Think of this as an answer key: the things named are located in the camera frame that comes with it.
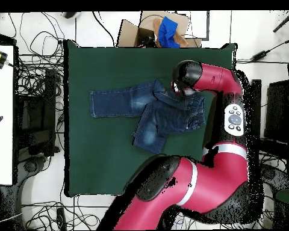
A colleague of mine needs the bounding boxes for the blue denim jeans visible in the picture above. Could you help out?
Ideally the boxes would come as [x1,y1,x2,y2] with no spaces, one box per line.
[89,79,207,155]

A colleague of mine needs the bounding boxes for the black flat panel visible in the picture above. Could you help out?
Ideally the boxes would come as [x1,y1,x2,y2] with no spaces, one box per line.
[263,79,289,146]

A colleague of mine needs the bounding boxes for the bright blue cloth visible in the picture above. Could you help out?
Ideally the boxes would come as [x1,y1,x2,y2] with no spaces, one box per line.
[157,16,181,48]

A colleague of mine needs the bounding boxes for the dark green table cloth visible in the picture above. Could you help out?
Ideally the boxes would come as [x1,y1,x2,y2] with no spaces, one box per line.
[63,39,237,197]

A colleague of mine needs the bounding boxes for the brown cardboard box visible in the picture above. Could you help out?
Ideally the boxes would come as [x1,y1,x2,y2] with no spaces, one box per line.
[116,10,203,48]

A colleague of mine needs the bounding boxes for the black upright bar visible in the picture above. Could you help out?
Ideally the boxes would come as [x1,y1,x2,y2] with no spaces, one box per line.
[250,79,263,145]

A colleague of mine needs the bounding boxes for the person's foot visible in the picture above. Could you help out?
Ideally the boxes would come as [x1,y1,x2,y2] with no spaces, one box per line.
[63,11,82,20]

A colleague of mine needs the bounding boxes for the black rod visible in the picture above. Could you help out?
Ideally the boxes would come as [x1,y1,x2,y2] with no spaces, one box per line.
[272,10,289,33]

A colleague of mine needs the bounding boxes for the grey swivel chair base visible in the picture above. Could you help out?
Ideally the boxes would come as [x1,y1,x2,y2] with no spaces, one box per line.
[15,155,50,193]
[261,163,289,193]

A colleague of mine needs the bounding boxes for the black equipment stand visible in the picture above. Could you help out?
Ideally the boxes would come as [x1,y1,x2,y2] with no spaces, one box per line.
[16,68,60,157]

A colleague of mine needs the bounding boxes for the black power strip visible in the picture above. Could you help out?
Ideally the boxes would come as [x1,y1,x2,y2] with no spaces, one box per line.
[55,206,67,230]

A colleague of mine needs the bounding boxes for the white side table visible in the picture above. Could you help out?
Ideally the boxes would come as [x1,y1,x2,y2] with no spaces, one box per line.
[0,45,14,185]

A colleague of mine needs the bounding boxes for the black power adapter cable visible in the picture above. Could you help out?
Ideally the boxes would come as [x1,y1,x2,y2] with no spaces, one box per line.
[235,35,289,64]

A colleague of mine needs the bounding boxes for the black cable bundle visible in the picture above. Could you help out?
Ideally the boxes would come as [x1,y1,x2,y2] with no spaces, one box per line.
[21,194,111,230]
[258,149,288,171]
[8,11,66,98]

